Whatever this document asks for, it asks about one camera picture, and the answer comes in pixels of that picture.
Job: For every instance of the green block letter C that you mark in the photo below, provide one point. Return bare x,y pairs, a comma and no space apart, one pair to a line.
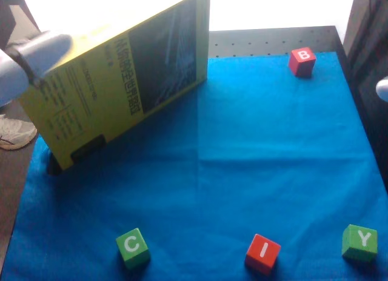
133,249

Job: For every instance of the yellow book with Chinese text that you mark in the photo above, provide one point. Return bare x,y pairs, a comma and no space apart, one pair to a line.
100,96

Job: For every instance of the red block letter I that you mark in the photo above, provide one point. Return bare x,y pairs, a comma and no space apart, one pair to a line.
262,253

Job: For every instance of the green block letter Y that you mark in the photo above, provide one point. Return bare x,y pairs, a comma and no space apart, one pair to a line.
360,243

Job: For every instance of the red block letter B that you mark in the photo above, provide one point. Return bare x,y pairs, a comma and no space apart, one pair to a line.
301,63

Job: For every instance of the dark cabinet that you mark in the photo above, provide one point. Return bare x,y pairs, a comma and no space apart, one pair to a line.
368,26

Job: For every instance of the white sneaker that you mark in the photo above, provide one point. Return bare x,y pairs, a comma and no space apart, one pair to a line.
15,132

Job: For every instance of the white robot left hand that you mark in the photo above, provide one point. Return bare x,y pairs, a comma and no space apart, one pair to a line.
45,52

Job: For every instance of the blue table cloth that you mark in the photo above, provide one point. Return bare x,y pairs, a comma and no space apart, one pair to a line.
230,160

